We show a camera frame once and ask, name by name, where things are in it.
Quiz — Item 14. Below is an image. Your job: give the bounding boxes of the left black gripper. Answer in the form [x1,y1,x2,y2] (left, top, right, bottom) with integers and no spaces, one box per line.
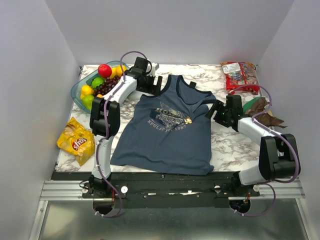
[136,73,163,97]

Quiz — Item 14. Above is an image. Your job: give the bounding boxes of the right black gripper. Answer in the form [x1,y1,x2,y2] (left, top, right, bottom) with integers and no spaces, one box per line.
[204,99,231,128]

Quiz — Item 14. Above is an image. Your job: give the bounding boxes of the gold brooch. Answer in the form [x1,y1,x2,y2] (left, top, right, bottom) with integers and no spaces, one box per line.
[184,117,193,124]

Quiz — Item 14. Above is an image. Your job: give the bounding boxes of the blue printed tank top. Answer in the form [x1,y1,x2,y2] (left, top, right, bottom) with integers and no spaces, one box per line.
[110,75,216,176]

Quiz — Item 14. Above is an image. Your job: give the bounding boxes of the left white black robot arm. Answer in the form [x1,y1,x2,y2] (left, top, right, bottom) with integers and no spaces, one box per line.
[88,57,163,198]

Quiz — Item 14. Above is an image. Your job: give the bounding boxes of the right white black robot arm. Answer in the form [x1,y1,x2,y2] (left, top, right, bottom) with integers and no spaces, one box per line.
[205,94,301,196]

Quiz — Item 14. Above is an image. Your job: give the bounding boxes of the red candy bag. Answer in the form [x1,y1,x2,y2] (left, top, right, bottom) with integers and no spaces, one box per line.
[220,62,258,91]

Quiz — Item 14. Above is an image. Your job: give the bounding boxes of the orange fruit top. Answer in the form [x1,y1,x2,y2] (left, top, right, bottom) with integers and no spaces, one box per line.
[115,65,127,78]

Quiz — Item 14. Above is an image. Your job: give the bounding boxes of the dark purple grape bunch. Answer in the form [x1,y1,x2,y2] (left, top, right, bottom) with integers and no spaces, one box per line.
[93,76,120,96]

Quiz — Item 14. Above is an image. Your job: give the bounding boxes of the red apple top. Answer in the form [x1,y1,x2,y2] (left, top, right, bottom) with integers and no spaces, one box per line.
[97,63,113,79]

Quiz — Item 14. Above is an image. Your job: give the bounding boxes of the green fruit middle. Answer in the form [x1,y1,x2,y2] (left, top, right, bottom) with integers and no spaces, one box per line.
[91,77,105,89]

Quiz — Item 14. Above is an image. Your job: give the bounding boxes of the green pear front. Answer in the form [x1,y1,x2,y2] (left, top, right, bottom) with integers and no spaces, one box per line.
[81,94,95,111]

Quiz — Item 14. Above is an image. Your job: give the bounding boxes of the yellow lemon left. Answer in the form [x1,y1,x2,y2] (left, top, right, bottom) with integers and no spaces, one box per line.
[80,84,94,99]

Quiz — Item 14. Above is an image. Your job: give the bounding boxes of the yellow Lays chips bag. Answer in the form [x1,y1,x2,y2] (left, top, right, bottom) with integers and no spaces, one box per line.
[56,117,96,166]

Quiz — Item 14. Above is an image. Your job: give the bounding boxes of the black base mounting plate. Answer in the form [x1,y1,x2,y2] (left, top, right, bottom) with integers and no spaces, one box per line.
[51,171,293,210]

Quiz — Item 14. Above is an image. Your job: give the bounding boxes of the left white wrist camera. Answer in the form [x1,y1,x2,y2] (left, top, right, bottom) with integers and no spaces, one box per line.
[146,62,160,76]

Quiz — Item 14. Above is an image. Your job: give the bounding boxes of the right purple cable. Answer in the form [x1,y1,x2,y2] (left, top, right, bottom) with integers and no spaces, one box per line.
[228,84,301,217]

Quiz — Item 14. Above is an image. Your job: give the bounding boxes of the aluminium rail frame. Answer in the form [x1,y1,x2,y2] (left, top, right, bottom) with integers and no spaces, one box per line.
[30,180,317,240]

